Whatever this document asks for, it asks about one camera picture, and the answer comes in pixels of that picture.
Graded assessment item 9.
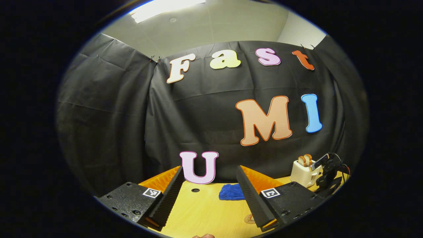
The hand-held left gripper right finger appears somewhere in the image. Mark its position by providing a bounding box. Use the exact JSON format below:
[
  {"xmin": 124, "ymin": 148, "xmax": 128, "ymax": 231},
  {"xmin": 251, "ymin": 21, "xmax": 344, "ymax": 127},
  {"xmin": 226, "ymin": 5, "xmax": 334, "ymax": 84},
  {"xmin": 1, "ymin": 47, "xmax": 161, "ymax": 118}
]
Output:
[{"xmin": 236, "ymin": 165, "xmax": 326, "ymax": 232}]

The blue towel cloth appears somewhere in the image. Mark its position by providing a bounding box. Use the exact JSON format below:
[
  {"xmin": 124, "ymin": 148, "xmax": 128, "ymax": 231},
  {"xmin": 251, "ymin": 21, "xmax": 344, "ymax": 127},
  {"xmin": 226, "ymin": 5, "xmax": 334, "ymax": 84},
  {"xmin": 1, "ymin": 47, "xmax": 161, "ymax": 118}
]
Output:
[{"xmin": 218, "ymin": 184, "xmax": 246, "ymax": 201}]

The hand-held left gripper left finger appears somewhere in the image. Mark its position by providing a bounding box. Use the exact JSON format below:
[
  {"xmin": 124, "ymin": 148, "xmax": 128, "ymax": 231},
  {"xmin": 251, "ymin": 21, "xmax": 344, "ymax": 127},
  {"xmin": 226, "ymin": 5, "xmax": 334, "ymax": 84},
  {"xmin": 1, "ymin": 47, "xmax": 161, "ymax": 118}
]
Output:
[{"xmin": 96, "ymin": 165, "xmax": 184, "ymax": 232}]

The silver smartphone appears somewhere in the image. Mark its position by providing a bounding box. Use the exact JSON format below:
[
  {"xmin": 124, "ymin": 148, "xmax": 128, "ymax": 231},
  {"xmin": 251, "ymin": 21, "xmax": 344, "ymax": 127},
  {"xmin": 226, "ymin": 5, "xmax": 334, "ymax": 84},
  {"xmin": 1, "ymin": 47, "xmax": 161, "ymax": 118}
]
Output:
[{"xmin": 310, "ymin": 153, "xmax": 331, "ymax": 171}]

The ceiling light panel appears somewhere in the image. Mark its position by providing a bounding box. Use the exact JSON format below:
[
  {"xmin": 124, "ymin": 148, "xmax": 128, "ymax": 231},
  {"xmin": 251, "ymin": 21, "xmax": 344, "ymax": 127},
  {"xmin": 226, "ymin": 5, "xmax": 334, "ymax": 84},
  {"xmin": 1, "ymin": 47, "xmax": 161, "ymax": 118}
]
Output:
[{"xmin": 129, "ymin": 0, "xmax": 206, "ymax": 23}]

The black backdrop cloth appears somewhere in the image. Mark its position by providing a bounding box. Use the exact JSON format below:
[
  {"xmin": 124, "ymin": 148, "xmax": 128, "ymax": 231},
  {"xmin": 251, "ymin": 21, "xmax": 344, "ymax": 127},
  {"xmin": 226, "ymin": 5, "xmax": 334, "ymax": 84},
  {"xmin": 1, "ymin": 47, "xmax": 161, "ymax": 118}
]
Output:
[{"xmin": 56, "ymin": 33, "xmax": 369, "ymax": 199}]

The cream toaster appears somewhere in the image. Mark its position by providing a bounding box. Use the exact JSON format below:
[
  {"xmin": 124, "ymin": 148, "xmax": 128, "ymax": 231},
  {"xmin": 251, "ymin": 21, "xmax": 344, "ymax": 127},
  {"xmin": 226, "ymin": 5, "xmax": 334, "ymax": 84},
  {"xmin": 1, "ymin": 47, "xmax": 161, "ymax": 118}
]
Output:
[{"xmin": 290, "ymin": 159, "xmax": 323, "ymax": 188}]

